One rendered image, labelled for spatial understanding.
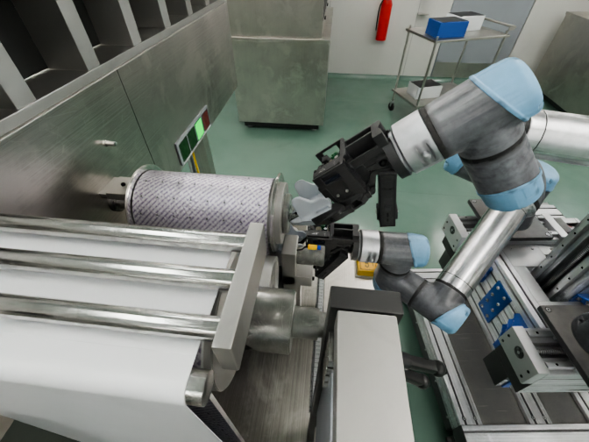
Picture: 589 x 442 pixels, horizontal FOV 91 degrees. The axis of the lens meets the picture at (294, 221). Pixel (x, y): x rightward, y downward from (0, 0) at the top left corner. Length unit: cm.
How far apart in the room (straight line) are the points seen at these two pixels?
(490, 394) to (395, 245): 112
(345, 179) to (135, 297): 29
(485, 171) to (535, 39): 529
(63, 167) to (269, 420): 60
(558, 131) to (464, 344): 128
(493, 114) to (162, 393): 40
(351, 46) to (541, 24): 247
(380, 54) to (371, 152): 471
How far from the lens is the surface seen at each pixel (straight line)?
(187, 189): 53
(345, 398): 19
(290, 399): 74
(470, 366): 170
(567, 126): 62
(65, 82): 61
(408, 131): 41
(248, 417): 74
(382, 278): 75
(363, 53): 507
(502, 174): 45
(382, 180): 44
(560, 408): 183
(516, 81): 41
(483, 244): 79
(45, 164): 56
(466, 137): 41
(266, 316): 29
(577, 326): 117
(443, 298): 74
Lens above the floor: 162
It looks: 45 degrees down
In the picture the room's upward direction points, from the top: straight up
